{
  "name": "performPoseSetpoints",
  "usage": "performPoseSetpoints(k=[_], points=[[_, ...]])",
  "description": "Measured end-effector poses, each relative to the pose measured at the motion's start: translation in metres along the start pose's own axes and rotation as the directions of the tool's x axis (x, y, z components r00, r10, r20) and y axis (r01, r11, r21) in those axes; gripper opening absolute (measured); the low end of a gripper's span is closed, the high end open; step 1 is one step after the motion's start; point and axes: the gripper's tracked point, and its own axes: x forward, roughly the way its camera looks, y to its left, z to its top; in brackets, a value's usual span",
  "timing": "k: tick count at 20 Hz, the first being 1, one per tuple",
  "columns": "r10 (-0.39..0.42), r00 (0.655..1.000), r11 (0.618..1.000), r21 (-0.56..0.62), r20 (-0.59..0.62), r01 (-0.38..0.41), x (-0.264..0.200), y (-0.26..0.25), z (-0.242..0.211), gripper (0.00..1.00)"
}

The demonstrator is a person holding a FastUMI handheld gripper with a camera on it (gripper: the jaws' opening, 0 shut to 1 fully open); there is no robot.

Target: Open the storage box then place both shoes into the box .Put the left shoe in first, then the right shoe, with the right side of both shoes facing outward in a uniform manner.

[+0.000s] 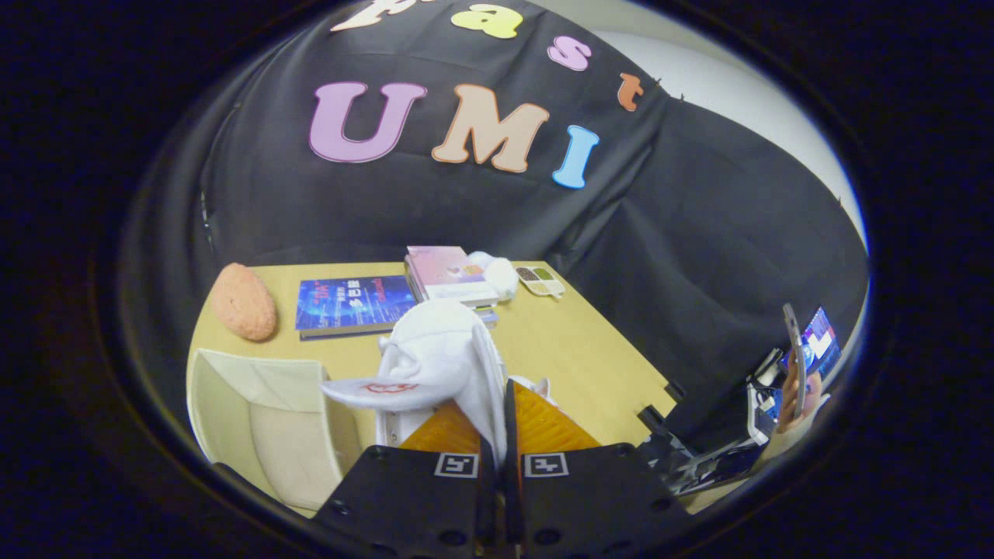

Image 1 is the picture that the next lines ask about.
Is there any beige storage box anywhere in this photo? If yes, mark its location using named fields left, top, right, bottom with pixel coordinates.
left=186, top=348, right=362, bottom=513

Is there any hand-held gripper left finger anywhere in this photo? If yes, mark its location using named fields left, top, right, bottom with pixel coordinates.
left=311, top=400, right=498, bottom=559

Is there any white compartment tray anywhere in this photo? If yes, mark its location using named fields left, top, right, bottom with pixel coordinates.
left=516, top=266, right=565, bottom=298

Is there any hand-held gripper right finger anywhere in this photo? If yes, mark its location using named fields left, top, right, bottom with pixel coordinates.
left=503, top=379, right=692, bottom=559

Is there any pink cover book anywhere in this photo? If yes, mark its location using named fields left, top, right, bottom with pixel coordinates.
left=405, top=246, right=502, bottom=308

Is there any blue cover book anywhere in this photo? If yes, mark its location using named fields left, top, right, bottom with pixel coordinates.
left=295, top=276, right=418, bottom=341

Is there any lit screen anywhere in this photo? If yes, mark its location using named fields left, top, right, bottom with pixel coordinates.
left=800, top=307, right=843, bottom=377

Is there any silver metal stand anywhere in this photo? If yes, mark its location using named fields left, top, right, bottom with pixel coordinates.
left=660, top=439, right=766, bottom=495

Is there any orange textured oval sponge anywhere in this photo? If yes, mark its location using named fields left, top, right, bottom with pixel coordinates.
left=211, top=262, right=278, bottom=342

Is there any white fluffy ball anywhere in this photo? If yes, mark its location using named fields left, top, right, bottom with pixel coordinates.
left=466, top=251, right=519, bottom=302

